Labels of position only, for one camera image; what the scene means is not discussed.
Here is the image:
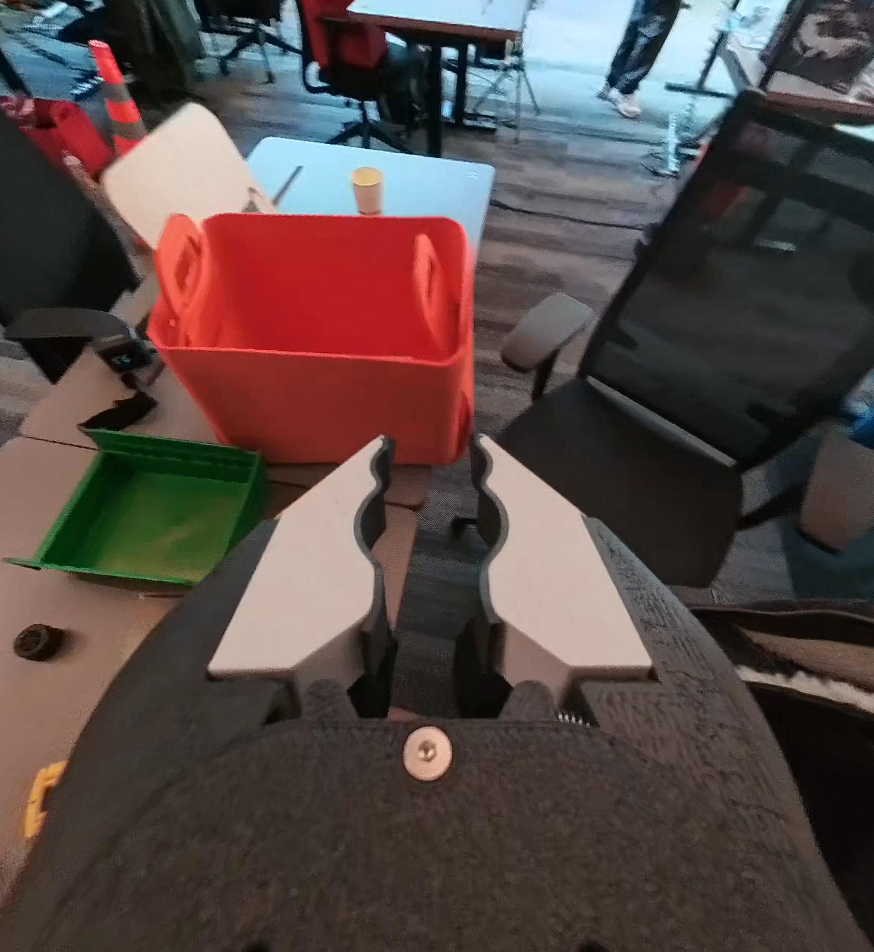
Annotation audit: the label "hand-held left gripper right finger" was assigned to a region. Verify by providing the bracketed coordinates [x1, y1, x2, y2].
[455, 433, 658, 718]

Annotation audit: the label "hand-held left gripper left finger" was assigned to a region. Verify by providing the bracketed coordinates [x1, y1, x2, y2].
[206, 435, 398, 718]

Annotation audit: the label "green plastic tray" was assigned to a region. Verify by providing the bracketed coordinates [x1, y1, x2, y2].
[4, 427, 269, 587]

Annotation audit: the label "orange felt storage bin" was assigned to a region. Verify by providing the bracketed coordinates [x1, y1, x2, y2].
[147, 212, 476, 466]

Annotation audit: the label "grey-armrest mesh office chair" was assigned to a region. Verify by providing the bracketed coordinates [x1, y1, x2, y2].
[500, 89, 874, 589]

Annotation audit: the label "small white table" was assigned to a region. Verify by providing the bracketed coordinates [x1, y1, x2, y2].
[247, 136, 497, 248]

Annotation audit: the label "black mesh office chair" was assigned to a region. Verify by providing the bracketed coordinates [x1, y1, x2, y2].
[0, 67, 145, 385]

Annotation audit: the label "red container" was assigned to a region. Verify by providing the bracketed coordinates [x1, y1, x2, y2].
[0, 97, 112, 181]

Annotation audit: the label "orange traffic cone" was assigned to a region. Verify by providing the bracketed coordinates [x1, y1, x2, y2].
[89, 41, 148, 155]

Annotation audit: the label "red office chair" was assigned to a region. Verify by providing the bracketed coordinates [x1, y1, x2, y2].
[295, 0, 424, 155]

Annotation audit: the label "dark-framed table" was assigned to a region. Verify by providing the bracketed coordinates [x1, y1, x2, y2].
[348, 0, 532, 159]

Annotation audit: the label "black strap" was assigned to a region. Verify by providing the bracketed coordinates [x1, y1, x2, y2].
[78, 393, 159, 434]

